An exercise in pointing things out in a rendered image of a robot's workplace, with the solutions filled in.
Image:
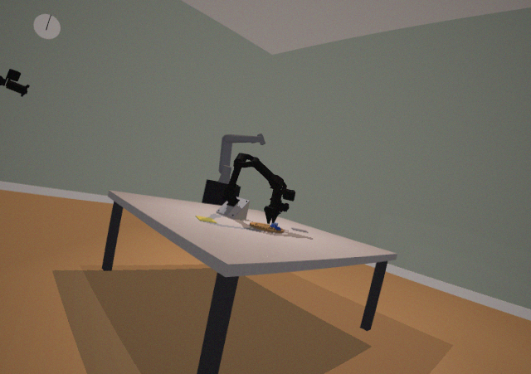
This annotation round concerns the round tan bead board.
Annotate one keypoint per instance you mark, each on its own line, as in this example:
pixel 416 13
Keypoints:
pixel 264 227

